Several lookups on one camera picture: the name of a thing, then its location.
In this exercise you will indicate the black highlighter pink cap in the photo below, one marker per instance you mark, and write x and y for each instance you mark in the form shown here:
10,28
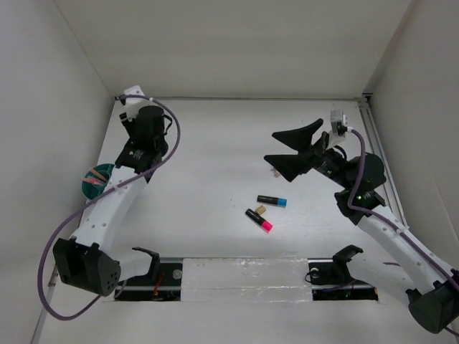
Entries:
259,220

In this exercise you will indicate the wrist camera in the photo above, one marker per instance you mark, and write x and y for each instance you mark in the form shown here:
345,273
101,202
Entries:
133,97
339,127

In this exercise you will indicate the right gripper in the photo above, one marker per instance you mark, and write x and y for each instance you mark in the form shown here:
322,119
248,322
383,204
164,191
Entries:
300,139

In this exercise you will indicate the pink slim highlighter pen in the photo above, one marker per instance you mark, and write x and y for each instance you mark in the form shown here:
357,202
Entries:
99,179

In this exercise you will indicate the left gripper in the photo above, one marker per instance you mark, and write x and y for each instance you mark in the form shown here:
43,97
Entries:
128,122

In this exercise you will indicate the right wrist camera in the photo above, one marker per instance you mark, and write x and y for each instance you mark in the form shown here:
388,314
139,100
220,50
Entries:
339,127

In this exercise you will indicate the teal round organizer container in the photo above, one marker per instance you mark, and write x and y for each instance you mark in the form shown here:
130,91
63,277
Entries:
91,192

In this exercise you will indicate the red slim highlighter pen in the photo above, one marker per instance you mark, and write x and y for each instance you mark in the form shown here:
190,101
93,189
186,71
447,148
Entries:
94,183

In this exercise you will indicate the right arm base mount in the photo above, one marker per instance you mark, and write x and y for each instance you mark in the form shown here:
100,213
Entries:
330,279

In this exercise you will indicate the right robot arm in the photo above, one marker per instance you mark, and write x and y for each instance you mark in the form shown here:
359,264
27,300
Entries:
418,279

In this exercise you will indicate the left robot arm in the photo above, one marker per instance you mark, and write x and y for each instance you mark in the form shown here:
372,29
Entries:
83,260

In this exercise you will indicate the aluminium rail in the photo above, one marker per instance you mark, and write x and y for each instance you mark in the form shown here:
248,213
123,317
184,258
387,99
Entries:
388,190

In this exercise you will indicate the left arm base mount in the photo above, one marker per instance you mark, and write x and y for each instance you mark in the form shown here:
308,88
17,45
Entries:
161,283

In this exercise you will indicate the black highlighter blue cap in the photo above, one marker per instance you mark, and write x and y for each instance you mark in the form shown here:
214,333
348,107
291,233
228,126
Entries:
270,200

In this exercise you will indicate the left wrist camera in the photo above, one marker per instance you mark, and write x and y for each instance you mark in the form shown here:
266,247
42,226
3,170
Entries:
133,97

